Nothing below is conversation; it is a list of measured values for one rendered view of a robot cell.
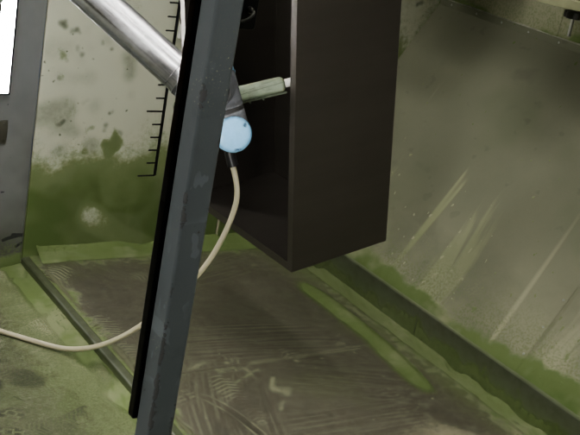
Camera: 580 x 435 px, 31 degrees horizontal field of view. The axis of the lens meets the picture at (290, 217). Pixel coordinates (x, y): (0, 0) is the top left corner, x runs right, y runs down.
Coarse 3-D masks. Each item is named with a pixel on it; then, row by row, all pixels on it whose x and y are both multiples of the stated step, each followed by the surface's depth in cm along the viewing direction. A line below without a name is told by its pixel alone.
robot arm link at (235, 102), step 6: (234, 72) 257; (234, 78) 257; (234, 84) 256; (234, 90) 256; (234, 96) 257; (240, 96) 259; (228, 102) 256; (234, 102) 257; (240, 102) 258; (228, 108) 256; (234, 108) 257; (240, 108) 258; (228, 114) 257
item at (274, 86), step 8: (264, 80) 290; (272, 80) 289; (280, 80) 289; (288, 80) 291; (240, 88) 288; (248, 88) 288; (256, 88) 289; (264, 88) 289; (272, 88) 289; (280, 88) 289; (248, 96) 289; (256, 96) 289; (264, 96) 290; (272, 96) 290; (224, 152) 293; (232, 160) 293
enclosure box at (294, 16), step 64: (320, 0) 271; (384, 0) 283; (256, 64) 342; (320, 64) 279; (384, 64) 292; (256, 128) 352; (320, 128) 287; (384, 128) 302; (256, 192) 349; (320, 192) 297; (384, 192) 312; (320, 256) 307
